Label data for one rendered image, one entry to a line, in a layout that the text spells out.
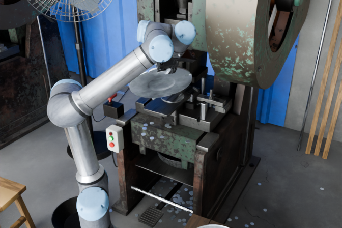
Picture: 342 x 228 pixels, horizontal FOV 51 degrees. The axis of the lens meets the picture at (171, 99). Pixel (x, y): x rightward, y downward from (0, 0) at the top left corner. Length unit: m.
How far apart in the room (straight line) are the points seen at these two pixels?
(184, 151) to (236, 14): 0.83
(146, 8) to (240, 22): 0.63
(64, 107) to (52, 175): 1.54
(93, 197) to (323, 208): 1.53
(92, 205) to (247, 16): 0.86
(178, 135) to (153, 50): 0.79
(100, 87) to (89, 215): 0.51
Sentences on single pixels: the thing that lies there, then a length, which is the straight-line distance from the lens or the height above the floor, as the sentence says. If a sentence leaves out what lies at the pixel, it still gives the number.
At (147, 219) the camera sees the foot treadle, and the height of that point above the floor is 0.16.
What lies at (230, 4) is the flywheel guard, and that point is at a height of 1.35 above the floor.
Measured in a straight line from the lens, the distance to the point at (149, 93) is 1.69.
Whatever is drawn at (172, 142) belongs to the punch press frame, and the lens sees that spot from 1.82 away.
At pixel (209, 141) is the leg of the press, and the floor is 0.64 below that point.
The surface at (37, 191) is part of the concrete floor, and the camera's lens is 2.57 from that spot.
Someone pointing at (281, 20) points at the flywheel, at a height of 1.15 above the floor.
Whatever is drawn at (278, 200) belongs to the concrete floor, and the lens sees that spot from 2.44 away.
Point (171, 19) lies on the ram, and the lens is 1.74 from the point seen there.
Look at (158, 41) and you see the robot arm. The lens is 1.06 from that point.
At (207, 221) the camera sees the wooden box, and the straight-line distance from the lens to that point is 1.75.
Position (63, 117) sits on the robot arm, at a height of 1.05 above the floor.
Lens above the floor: 1.63
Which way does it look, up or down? 28 degrees down
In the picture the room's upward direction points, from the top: straight up
